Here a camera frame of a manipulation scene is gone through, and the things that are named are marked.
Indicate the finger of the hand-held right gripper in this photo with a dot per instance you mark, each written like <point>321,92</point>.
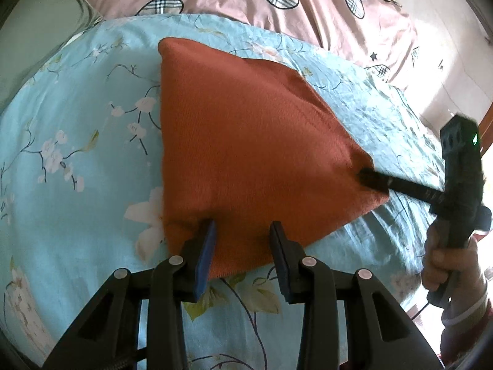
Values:
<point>400,188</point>

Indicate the light blue floral bedsheet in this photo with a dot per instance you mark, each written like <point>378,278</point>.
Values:
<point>77,162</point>

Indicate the pink quilt with plaid hearts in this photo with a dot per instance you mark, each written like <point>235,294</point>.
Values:
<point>292,11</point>

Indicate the rust orange knit sweater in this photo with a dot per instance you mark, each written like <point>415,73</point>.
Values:
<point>246,154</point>

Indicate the person's right forearm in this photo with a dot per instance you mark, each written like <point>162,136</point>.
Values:
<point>468,316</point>

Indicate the person's right hand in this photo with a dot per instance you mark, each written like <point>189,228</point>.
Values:
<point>448,264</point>

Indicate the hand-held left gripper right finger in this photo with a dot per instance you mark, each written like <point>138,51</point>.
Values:
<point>283,266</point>

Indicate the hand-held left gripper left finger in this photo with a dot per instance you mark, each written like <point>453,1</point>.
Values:
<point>205,259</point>

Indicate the green pillow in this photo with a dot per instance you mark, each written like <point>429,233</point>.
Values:
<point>34,34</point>

